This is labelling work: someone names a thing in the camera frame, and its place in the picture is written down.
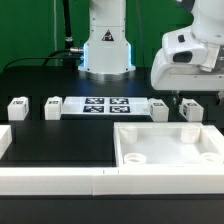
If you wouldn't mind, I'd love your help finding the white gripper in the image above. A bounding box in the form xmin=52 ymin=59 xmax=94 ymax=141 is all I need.
xmin=151 ymin=26 xmax=224 ymax=91

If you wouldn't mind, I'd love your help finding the white square tabletop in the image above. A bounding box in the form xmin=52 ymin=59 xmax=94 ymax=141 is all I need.
xmin=114 ymin=122 xmax=224 ymax=167

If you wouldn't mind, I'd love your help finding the white left fence bar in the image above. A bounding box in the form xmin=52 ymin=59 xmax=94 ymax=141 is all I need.
xmin=0 ymin=125 xmax=12 ymax=159

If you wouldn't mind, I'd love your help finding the white fence bar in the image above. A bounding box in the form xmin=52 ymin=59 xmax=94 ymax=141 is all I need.
xmin=0 ymin=167 xmax=224 ymax=196
xmin=0 ymin=125 xmax=12 ymax=159

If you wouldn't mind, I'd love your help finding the white front fence bar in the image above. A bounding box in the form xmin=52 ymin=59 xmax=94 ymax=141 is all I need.
xmin=0 ymin=167 xmax=224 ymax=196

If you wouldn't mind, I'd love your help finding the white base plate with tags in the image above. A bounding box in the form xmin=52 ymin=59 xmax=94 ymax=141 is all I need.
xmin=62 ymin=97 xmax=149 ymax=116

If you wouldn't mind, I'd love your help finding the black cable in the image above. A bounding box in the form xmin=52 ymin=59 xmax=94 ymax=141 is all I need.
xmin=2 ymin=48 xmax=84 ymax=72

